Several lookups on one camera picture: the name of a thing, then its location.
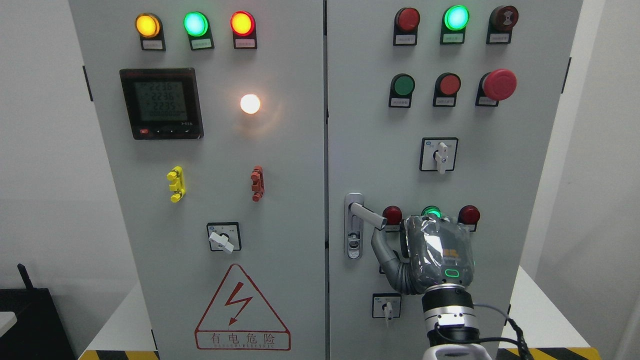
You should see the grey robotic hand plastic covered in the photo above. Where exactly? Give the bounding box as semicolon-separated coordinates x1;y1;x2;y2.
371;215;474;296

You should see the silver door swing handle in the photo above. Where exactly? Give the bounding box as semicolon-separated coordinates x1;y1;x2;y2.
343;193;387;260

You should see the grey electrical cabinet right door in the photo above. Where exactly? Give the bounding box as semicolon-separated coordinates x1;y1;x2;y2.
326;0;583;360

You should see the grey electrical cabinet door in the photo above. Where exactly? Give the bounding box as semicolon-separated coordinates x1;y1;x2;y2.
70;0;326;360
326;0;583;360

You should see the grey electrical cabinet left door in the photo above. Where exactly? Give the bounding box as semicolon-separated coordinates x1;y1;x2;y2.
70;0;326;360

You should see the green lit indicator middle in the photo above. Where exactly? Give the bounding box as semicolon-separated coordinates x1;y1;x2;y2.
421;205;442;219

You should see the green lit indicator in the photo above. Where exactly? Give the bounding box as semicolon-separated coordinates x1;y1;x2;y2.
421;205;442;219
439;4;470;45

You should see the red indicator light middle right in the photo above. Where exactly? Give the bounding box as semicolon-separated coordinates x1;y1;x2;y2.
457;205;482;232

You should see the red indicator light middle left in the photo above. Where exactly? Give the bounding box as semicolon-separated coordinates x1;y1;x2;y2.
382;205;403;233

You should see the red push button upper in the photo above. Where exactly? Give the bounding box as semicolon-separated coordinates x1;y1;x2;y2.
432;72;461;108

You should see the green push button upper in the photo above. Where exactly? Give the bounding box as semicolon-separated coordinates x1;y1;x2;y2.
388;73;416;109

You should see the red emergency stop mushroom button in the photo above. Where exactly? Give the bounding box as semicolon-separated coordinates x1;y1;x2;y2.
475;68;518;107

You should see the red terminal connector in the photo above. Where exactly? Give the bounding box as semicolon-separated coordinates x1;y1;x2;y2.
250;165;265;202

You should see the red electrical hazard warning sticker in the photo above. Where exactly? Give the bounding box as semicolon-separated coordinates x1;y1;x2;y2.
194;263;291;351

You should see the red indicator light top right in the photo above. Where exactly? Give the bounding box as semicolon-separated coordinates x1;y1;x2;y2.
393;7;421;46

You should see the green lit indicator top right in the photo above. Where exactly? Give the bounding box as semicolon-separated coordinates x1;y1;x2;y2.
439;4;470;45

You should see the white lit indicator lamp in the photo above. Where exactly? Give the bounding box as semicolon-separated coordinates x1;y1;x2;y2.
239;93;262;115

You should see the dark red buzzer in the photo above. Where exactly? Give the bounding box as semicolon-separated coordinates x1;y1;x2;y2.
486;5;519;44

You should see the yellow terminal connector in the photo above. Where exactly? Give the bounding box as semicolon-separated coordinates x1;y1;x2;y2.
166;165;186;203

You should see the red lit indicator light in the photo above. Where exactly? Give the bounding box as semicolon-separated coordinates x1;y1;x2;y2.
230;10;258;50

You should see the black digital power meter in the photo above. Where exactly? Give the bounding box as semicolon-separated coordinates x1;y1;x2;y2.
119;67;204;141

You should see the green indicator light top left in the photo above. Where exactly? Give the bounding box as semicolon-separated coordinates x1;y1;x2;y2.
183;11;215;51

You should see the yellow indicator light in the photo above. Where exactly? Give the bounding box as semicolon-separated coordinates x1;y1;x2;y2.
135;13;166;51

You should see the black box with antenna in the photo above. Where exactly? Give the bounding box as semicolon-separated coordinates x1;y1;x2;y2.
0;263;76;360

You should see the lower white rotary selector switch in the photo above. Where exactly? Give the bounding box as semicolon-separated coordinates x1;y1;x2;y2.
371;292;402;328

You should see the upper right rotary selector switch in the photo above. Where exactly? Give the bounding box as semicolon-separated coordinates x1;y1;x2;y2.
419;137;458;174

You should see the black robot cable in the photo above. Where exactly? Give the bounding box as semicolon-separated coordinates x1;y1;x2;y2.
434;302;536;360

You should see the left door rotary selector switch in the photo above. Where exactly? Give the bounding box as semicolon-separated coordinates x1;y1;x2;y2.
206;221;242;255

